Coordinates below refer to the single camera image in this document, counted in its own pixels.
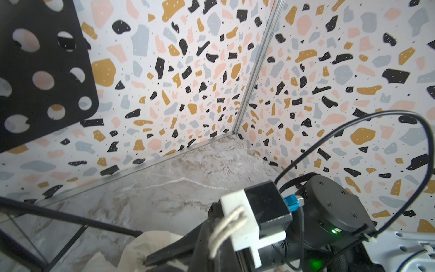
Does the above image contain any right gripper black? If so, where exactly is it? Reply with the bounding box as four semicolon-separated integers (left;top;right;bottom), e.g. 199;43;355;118
145;202;282;272

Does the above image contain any cream soil bag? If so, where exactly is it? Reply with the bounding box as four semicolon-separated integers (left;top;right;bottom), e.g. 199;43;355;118
82;231;182;272

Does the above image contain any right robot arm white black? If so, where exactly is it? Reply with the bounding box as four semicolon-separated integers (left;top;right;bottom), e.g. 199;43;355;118
145;173;435;272

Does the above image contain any black perforated music stand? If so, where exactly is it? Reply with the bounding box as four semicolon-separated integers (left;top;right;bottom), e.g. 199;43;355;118
0;0;143;272

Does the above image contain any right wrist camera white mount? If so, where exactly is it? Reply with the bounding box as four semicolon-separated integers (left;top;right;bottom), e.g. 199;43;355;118
220;181;304;271

